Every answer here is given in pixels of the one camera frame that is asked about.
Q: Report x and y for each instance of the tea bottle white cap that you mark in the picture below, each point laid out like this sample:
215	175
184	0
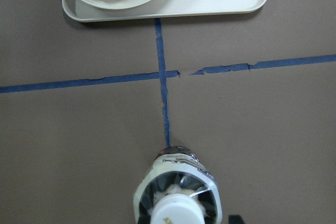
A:
177	188

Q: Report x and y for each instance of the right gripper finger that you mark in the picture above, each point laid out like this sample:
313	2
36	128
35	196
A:
235	219

